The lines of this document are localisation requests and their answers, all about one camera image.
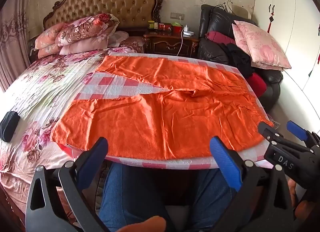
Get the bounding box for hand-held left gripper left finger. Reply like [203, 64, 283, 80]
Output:
[25, 137, 110, 232]

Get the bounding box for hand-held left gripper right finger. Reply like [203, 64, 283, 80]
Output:
[209, 135, 297, 232]

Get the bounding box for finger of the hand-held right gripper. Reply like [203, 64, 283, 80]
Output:
[286, 120, 320, 148]
[257, 121, 284, 148]

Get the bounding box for orange pants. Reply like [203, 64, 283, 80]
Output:
[50, 55, 274, 161]

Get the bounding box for person's right hand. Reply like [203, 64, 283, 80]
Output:
[287, 179, 320, 222]

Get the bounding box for person's left hand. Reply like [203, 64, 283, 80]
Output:
[117, 216, 167, 232]

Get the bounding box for red cushion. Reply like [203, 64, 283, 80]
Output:
[246, 73, 268, 100]

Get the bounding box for person's legs in blue jeans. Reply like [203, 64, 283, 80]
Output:
[99, 163, 253, 232]

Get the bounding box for red white checked table cover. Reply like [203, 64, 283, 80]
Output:
[59, 52, 275, 170]

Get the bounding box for black clothes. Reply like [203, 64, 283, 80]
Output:
[222, 43, 253, 77]

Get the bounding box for pink floral cushion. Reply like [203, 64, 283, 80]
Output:
[232, 20, 292, 70]

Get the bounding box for dark pouch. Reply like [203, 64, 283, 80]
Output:
[0, 111, 20, 143]

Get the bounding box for dark red bolster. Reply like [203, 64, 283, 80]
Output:
[205, 31, 237, 46]

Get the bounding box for pale pink pillow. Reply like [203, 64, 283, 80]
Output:
[59, 34, 110, 56]

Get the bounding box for white wardrobe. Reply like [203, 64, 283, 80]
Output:
[252, 0, 320, 97]

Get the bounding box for red knot ornament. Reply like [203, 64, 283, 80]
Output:
[266, 4, 274, 33]

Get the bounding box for white pillow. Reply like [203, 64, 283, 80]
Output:
[109, 31, 129, 47]

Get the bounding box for black leather sofa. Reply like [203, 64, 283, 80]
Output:
[197, 4, 284, 112]

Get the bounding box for folded pink floral quilt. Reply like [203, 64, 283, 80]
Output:
[35, 23, 68, 58]

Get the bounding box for carved wooden nightstand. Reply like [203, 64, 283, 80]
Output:
[144, 33, 199, 58]

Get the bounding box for clothes hangers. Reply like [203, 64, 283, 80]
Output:
[217, 1, 233, 12]

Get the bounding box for pink patterned curtain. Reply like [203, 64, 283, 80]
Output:
[0, 0, 30, 92]

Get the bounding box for tufted carved wooden headboard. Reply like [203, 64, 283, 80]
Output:
[43, 0, 164, 31]

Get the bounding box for white charging cable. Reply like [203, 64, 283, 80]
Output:
[177, 24, 190, 57]

